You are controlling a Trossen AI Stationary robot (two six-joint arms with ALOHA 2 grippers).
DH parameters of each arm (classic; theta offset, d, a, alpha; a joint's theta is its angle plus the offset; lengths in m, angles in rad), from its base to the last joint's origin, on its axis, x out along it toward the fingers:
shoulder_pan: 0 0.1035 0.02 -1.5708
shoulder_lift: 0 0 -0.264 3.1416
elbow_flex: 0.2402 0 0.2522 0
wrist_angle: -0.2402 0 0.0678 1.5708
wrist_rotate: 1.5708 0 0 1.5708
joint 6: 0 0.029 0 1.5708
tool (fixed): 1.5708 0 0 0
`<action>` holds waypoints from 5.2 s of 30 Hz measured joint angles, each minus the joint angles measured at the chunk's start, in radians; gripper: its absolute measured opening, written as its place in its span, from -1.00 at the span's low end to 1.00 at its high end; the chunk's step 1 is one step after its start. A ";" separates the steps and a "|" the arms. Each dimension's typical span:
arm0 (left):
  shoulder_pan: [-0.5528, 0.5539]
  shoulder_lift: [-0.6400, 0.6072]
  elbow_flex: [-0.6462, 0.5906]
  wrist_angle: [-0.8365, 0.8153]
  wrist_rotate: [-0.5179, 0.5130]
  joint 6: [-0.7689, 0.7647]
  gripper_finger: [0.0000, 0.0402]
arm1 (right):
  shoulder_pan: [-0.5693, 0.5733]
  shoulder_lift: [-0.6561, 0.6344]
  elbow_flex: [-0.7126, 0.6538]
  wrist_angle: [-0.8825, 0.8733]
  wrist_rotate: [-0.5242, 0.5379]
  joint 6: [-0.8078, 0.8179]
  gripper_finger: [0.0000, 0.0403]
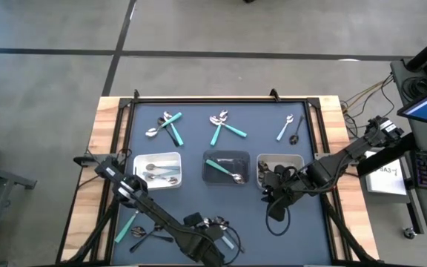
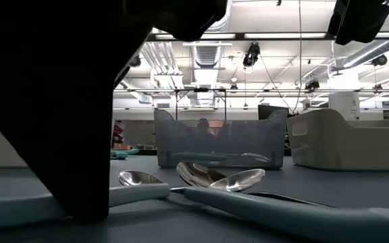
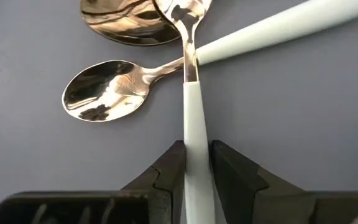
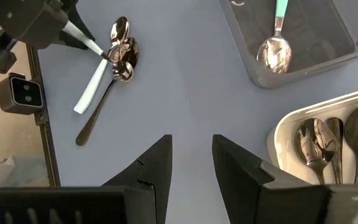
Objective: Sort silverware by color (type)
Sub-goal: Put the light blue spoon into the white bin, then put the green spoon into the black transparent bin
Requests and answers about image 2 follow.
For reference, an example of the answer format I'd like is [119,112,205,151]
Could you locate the light blue handled spoon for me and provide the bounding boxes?
[118,169,389,243]
[0,161,228,231]

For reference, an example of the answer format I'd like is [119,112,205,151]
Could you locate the plain metal spoon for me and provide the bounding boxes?
[209,168,334,209]

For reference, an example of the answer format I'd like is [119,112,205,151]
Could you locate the red and white object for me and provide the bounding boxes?
[113,121,125,144]

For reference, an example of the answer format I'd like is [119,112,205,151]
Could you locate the fluorescent ceiling light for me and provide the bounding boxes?
[244,32,327,38]
[155,33,236,40]

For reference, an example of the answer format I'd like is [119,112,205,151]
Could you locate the white pillar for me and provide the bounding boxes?
[329,72,361,121]

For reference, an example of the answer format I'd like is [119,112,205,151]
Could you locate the black horizontal crossbeam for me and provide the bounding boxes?
[146,32,389,43]

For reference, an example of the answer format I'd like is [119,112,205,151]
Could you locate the white ceiling pipes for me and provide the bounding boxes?
[140,42,185,90]

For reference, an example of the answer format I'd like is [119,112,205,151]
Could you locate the grey translucent plastic bin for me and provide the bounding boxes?
[153,109,288,169]

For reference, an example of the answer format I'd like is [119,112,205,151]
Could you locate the black computer monitor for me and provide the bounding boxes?
[257,104,290,119]

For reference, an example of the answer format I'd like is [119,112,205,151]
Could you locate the silver ventilation duct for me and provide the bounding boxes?
[190,13,233,70]
[342,38,389,68]

